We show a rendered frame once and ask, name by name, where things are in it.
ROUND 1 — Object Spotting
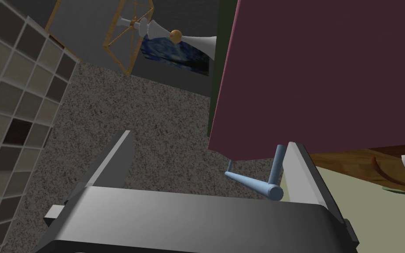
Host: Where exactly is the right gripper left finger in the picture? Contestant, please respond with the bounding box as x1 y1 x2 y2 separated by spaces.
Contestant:
64 130 134 204

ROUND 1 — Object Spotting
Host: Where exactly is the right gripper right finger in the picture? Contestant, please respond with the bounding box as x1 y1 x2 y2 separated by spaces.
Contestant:
282 141 344 225

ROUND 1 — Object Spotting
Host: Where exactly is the brown wooden furniture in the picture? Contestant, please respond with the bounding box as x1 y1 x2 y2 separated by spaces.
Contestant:
307 142 405 193

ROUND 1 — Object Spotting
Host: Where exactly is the maroon door leaf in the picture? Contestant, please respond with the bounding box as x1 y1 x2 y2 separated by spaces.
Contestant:
207 0 405 162

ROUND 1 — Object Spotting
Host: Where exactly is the blue night sky painting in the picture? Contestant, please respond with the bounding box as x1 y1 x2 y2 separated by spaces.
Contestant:
140 35 211 76

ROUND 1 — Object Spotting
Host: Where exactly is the light blue lever door handle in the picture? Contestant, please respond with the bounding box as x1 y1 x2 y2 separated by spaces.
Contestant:
224 144 287 202

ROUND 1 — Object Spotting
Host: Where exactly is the gold wire frame lamp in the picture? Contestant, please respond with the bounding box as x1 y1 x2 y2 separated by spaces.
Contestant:
44 0 218 76

